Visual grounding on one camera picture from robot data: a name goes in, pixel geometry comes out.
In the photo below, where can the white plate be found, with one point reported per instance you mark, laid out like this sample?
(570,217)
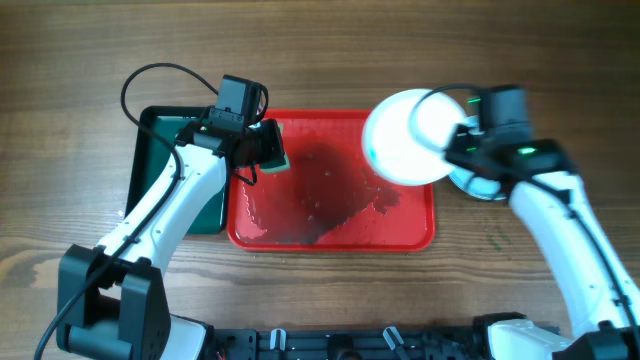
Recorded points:
(404,137)

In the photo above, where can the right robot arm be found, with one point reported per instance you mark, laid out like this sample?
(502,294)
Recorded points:
(545,191)

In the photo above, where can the dark green tray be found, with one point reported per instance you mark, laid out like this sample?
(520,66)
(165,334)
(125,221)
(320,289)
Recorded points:
(150,158)

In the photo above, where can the pale blue plate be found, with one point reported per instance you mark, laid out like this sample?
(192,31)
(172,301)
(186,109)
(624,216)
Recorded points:
(467,181)

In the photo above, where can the green yellow scrub sponge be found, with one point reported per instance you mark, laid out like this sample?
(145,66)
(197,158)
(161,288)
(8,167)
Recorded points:
(278,160)

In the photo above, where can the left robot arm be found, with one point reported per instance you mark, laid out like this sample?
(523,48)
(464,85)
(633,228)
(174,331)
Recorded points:
(111,298)

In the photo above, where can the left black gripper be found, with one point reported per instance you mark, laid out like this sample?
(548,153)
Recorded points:
(273,148)

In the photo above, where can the red plastic tray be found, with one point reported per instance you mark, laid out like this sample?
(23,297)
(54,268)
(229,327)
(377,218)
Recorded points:
(328,199)

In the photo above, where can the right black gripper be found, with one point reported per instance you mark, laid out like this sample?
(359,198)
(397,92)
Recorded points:
(454,136)

